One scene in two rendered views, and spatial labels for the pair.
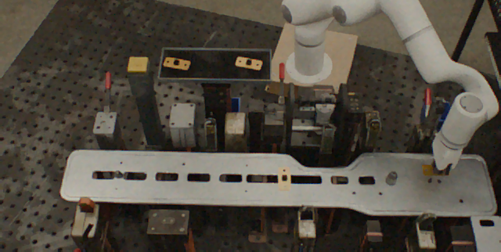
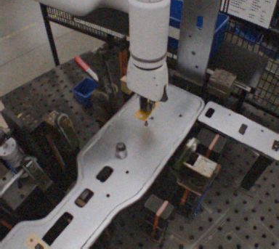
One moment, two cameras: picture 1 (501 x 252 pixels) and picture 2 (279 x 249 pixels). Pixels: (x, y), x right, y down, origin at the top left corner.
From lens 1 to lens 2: 1.14 m
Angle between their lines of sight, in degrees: 35
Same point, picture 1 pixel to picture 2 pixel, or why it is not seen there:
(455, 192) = (170, 113)
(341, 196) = (102, 210)
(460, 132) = (161, 37)
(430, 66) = not seen: outside the picture
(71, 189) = not seen: outside the picture
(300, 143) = (19, 199)
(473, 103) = not seen: outside the picture
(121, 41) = not seen: outside the picture
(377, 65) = (22, 97)
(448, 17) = (38, 61)
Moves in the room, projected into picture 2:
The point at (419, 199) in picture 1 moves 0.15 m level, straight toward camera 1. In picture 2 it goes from (158, 144) to (182, 187)
